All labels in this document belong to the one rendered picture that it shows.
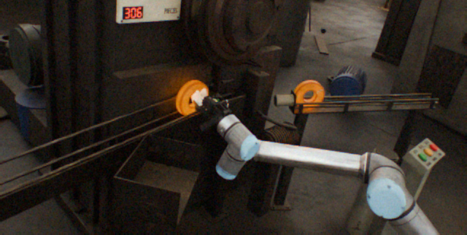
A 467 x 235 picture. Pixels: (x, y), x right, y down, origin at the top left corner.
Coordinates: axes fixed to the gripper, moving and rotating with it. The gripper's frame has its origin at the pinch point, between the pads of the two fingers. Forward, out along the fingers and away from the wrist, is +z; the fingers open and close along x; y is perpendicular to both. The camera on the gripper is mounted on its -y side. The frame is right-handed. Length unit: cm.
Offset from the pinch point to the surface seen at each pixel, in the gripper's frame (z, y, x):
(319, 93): -23, 2, -65
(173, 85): 6.1, 1.9, 6.7
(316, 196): -49, -67, -85
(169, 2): 18.5, 32.7, 8.8
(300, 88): -17, 2, -56
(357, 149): -37, -72, -164
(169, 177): -26.9, -8.6, 28.2
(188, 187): -34.2, -6.8, 25.8
